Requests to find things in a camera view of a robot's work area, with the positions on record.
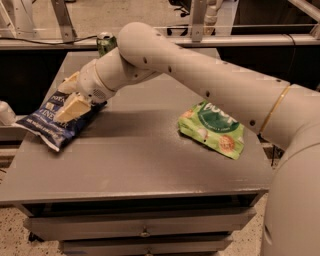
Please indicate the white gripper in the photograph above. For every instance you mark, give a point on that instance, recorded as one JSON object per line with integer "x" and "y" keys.
{"x": 89, "y": 81}

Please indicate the blue kettle chip bag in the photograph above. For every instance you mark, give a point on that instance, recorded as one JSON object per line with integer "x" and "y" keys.
{"x": 56, "y": 135}

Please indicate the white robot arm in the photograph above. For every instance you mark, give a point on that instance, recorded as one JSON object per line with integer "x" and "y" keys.
{"x": 286, "y": 115}

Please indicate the green snack bag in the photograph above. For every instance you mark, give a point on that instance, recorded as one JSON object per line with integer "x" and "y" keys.
{"x": 212, "y": 127}

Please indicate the green soda can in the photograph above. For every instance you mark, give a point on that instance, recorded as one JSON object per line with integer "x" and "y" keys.
{"x": 106, "y": 42}

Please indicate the white cylinder object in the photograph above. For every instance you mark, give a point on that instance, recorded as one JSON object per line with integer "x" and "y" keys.
{"x": 7, "y": 115}

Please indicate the grey drawer cabinet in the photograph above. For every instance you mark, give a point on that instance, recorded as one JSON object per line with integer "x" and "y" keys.
{"x": 132, "y": 185}

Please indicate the metal frame rail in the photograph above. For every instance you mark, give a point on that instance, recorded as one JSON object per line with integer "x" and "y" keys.
{"x": 206, "y": 42}

